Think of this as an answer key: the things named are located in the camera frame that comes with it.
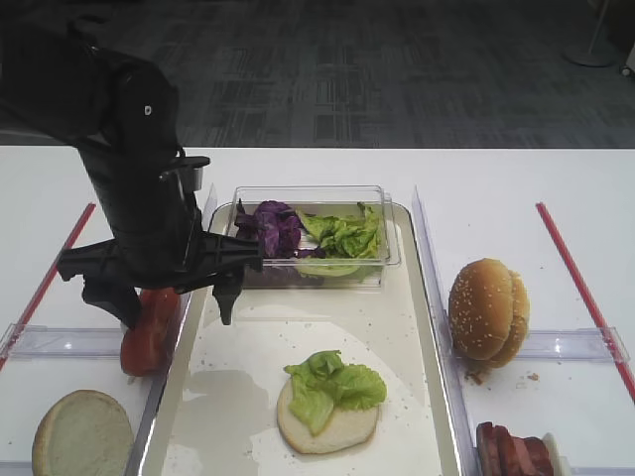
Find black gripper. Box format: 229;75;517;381
58;138;264;329

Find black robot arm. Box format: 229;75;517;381
1;1;264;327

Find standing tomato slices stack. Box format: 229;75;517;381
120;288;181;377

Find green lettuce leaf on bun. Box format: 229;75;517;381
284;350;387;436

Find green lettuce in container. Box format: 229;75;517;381
296;202;382;282

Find meat patty slices stack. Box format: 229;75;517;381
476;421;555;476

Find left red strip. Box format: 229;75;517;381
0;202;96;369

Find red strip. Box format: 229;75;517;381
535;202;634;400
0;202;96;369

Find white metal tray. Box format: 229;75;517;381
153;205;458;475

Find purple cabbage leaves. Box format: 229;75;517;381
234;199;326;259

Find clear plastic container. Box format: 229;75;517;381
209;185;400;289

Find bun half standing left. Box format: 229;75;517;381
32;390;134;475

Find left long clear divider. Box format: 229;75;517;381
124;182;220;476

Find long clear divider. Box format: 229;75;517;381
124;182;220;476
412;187;481;475

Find bottom bun on tray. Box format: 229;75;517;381
277;380;381;454

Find sesame burger buns stack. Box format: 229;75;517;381
448;258;530;368

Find right long clear divider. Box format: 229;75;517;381
412;187;481;475

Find white patty stopper block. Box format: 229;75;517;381
542;432;572;476

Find right red strip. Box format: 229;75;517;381
535;202;634;400

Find white floor stand base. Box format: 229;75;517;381
562;0;614;68

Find white caster wheel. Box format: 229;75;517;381
620;65;633;77

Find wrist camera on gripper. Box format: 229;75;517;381
159;156;210;193

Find clear rail upper left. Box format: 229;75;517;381
1;324;124;360

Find clear rail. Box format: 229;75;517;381
571;467;635;476
1;324;124;360
516;327;630;363

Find clear rail upper right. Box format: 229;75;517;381
516;327;630;363

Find clear rail lower right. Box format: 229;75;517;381
571;467;635;476

